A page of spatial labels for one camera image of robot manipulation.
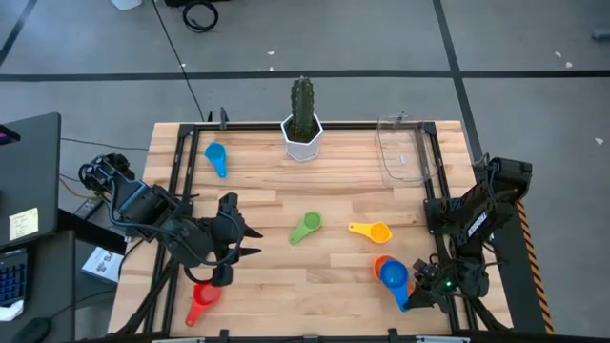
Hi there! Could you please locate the black side platform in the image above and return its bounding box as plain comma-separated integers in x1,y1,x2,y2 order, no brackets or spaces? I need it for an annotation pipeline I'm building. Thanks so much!
485,164,549,334

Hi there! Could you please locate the blue measuring cup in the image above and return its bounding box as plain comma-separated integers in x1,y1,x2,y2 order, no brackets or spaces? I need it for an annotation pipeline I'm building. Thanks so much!
378,258,413,313

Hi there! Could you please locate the white hexagonal plant pot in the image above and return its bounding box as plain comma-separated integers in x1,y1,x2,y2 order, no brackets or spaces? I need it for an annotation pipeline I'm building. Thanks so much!
279,112,325,164

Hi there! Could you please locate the red measuring cup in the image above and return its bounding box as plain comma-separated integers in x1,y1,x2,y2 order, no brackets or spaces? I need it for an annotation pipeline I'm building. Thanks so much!
184,282,223,329

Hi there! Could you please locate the thin black cable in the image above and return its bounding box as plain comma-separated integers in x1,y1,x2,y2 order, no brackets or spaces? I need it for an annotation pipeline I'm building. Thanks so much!
60,137,150,151

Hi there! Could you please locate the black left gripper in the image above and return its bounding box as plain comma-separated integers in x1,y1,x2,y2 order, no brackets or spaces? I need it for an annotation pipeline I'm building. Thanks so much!
208,192,264,288

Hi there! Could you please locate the orange measuring cup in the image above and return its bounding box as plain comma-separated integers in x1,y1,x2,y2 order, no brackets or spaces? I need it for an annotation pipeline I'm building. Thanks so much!
372,254,397,283

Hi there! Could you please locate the black computer mouse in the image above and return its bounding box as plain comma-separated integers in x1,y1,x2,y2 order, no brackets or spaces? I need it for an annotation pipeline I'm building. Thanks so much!
10,317,53,343

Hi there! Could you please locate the green cactus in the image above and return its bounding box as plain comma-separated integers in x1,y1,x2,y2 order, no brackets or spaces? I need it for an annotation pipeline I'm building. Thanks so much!
290,74,317,140

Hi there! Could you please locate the yellow black hazard tape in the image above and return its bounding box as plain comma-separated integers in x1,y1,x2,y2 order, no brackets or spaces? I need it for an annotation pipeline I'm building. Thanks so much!
516,198,556,335

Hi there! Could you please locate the yellow sticky note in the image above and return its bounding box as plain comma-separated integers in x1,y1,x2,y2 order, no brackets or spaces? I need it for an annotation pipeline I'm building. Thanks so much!
8,207,40,242

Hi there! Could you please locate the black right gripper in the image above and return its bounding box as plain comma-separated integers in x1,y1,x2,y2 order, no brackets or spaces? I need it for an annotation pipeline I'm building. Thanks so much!
404,258,452,313

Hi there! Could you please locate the black aluminium table frame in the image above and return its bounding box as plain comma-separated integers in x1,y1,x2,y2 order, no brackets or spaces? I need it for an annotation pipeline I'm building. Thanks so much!
112,120,515,343

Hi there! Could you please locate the black backlit keyboard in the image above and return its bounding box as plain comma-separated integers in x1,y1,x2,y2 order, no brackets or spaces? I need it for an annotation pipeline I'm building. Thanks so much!
0,247,30,308

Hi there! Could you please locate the long black floor cable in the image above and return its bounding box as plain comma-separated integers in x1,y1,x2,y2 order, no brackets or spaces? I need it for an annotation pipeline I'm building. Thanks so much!
151,0,207,123

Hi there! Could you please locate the yellow measuring cup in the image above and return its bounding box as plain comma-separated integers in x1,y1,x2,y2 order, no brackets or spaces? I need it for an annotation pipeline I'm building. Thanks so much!
347,220,394,246

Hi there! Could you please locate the clear plastic basket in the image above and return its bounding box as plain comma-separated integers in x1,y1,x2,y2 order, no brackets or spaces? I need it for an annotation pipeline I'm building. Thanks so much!
375,112,440,189

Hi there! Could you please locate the green measuring cup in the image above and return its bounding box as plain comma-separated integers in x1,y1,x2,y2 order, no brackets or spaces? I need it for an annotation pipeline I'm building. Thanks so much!
288,211,323,247

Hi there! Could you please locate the coiled black cable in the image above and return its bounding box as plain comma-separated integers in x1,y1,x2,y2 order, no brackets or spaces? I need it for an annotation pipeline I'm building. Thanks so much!
181,0,221,34

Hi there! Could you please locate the black power adapter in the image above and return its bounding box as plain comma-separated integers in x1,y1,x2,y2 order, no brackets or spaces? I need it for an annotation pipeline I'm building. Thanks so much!
73,196,104,221

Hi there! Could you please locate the black desk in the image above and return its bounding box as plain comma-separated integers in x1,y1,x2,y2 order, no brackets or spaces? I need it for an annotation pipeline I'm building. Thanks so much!
0,230,126,343

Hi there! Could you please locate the printed white booklet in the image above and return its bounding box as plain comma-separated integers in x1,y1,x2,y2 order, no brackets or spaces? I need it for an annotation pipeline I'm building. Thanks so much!
79,245,127,286

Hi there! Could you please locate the teal measuring cup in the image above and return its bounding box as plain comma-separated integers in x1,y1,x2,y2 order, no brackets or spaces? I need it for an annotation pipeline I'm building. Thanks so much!
204,141,229,180

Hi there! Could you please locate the black computer monitor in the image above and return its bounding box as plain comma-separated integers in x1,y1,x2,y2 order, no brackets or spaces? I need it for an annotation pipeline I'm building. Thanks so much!
0,111,63,250

